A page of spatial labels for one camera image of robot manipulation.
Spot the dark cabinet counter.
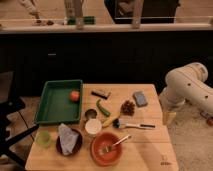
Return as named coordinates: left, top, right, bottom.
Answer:
left=0, top=28, right=213, bottom=96

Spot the orange bowl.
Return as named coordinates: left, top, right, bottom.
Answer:
left=90, top=132, right=122, bottom=166

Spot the white cup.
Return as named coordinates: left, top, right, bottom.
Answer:
left=85, top=119, right=102, bottom=135

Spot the brown pine cone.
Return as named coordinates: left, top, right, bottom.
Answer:
left=121, top=100, right=135, bottom=116

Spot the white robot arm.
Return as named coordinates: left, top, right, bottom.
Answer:
left=159, top=62, right=213, bottom=125

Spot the black handled dish brush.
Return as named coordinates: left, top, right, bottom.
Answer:
left=113, top=119, right=154, bottom=129

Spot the yellow banana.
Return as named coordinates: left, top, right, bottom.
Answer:
left=102, top=116, right=119, bottom=128

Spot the dark brown plate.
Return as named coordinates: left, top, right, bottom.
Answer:
left=56, top=129, right=83, bottom=156

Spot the small metal cup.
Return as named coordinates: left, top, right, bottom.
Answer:
left=85, top=109, right=97, bottom=120

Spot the red orange apple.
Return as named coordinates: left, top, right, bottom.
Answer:
left=70, top=91, right=80, bottom=102

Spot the metal fork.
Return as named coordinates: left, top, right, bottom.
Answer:
left=99, top=134, right=132, bottom=155

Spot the light green cup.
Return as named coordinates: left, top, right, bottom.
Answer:
left=36, top=131, right=51, bottom=148

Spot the green pepper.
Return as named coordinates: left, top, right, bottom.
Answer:
left=96, top=99, right=111, bottom=117

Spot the green plastic tray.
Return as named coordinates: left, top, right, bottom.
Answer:
left=34, top=80, right=83, bottom=125

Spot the blue sponge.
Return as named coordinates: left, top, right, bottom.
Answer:
left=133, top=91, right=148, bottom=107

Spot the black chair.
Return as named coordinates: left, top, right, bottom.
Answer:
left=0, top=70, right=40, bottom=167

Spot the grey crumpled cloth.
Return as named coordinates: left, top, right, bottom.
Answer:
left=58, top=124, right=79, bottom=156

